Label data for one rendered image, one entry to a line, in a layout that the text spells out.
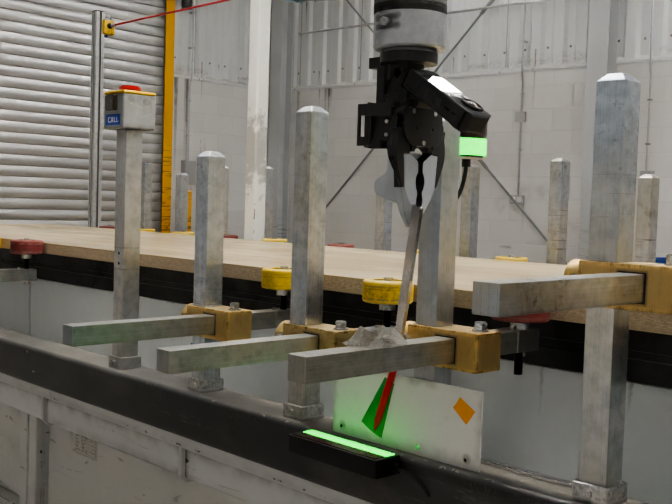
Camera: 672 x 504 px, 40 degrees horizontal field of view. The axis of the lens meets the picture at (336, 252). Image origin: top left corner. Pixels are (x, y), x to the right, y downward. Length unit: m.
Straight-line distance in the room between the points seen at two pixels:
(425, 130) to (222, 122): 10.23
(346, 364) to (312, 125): 0.46
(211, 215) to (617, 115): 0.75
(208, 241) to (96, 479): 1.04
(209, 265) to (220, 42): 9.90
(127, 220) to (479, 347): 0.84
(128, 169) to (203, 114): 9.39
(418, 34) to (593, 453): 0.52
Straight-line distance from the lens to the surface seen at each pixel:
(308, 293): 1.38
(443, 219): 1.20
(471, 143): 1.23
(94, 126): 4.12
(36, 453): 2.67
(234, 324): 1.52
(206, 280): 1.57
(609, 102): 1.07
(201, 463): 1.67
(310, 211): 1.37
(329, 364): 1.02
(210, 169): 1.57
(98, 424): 1.96
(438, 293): 1.21
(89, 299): 2.35
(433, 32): 1.14
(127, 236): 1.79
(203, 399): 1.56
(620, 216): 1.06
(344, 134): 11.14
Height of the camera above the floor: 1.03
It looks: 3 degrees down
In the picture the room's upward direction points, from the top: 2 degrees clockwise
